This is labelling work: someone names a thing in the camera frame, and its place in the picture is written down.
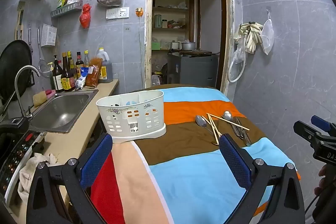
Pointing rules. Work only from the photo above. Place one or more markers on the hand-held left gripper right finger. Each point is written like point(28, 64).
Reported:
point(233, 161)

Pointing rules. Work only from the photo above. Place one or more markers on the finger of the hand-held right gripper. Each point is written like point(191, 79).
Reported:
point(322, 123)
point(304, 129)

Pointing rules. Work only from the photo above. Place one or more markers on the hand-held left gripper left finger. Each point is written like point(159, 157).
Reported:
point(95, 161)

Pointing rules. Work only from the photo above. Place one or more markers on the metal fork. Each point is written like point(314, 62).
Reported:
point(237, 128)
point(246, 137)

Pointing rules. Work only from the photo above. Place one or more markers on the wooden chopstick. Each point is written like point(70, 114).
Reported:
point(215, 126)
point(228, 121)
point(212, 128)

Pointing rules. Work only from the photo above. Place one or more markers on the metal spoon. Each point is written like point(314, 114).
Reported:
point(227, 115)
point(201, 121)

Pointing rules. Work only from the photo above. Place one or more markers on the white utensil caddy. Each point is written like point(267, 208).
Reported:
point(147, 119)

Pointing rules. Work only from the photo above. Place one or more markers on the person's right hand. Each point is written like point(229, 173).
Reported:
point(323, 171)

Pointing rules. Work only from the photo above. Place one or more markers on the striped blanket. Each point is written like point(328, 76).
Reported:
point(197, 182)

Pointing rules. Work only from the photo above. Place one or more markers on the steel sink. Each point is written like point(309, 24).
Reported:
point(63, 111)

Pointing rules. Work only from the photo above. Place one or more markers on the white rag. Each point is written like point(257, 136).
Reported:
point(29, 174)

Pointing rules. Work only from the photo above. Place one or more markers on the induction cooker control panel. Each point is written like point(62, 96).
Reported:
point(15, 150)

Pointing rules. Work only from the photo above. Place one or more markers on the pink scrubber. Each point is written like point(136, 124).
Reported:
point(50, 92)

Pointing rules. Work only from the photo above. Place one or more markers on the blue white packet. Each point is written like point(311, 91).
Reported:
point(81, 78)

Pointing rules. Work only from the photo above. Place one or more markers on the yellow sponge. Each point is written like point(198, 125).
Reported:
point(39, 98)

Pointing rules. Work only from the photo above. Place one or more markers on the orange red packet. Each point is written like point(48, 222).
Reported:
point(94, 74)

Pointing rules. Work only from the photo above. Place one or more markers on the cooking oil jug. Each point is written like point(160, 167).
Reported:
point(104, 66)

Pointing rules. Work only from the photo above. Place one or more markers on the clear plastic bag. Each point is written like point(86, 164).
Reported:
point(238, 53)

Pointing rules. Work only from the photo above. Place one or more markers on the white mesh bag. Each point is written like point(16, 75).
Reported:
point(267, 35)

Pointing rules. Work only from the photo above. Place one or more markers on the metal mesh strainer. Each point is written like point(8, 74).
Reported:
point(44, 67)

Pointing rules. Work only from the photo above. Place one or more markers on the cream rubber gloves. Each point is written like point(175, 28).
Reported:
point(252, 35)

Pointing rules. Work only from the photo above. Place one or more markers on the steel faucet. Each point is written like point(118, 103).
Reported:
point(19, 77)

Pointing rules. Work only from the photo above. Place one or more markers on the wooden cutting board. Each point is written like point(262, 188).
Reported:
point(195, 52)

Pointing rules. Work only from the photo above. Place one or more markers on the metal pot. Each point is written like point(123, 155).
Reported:
point(188, 46)

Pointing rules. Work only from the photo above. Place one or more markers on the black wok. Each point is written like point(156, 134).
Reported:
point(13, 69)

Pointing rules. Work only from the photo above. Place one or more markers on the green box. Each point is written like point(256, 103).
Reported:
point(156, 46)

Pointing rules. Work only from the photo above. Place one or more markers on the hanging metal ladle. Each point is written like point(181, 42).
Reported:
point(30, 39)

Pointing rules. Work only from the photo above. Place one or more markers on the red plastic bag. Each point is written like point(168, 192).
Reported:
point(85, 16)

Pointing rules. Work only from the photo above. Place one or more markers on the green cup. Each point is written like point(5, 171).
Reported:
point(157, 21)

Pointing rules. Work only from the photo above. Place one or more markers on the orange plug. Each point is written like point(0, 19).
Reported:
point(139, 12)

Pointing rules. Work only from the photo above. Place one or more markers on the wooden shelf unit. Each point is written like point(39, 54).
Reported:
point(170, 10)

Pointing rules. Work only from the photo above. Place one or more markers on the small white wall basket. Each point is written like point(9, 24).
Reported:
point(49, 35)

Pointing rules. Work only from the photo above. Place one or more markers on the wooden door frame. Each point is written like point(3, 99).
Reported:
point(149, 29)

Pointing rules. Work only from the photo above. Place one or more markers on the white wall socket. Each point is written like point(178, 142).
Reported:
point(117, 13)

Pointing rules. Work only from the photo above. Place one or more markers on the grey wall shelf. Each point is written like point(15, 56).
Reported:
point(65, 11)

